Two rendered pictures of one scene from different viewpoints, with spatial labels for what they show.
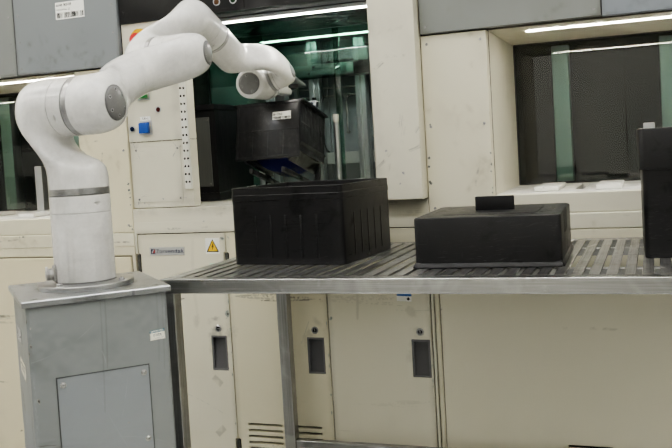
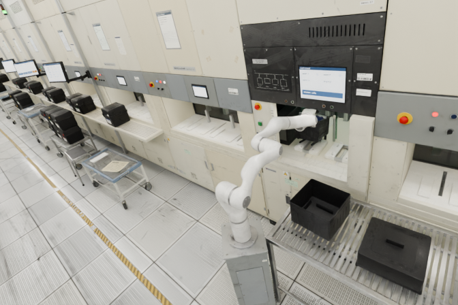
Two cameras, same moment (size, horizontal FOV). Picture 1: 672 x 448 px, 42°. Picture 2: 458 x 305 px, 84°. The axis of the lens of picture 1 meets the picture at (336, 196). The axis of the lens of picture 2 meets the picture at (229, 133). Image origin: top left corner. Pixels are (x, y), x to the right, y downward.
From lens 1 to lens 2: 139 cm
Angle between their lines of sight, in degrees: 36
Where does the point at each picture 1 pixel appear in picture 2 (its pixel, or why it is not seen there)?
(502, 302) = not seen: hidden behind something
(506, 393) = not seen: hidden behind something
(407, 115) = (362, 165)
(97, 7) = (242, 92)
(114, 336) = (251, 261)
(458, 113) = (386, 167)
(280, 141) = (311, 135)
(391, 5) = (361, 126)
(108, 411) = (251, 276)
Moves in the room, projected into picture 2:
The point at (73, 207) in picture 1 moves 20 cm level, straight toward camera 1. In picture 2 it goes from (236, 227) to (234, 257)
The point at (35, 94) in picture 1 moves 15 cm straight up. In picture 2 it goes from (220, 195) to (215, 174)
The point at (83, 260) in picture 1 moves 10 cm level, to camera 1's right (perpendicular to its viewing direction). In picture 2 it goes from (240, 238) to (255, 241)
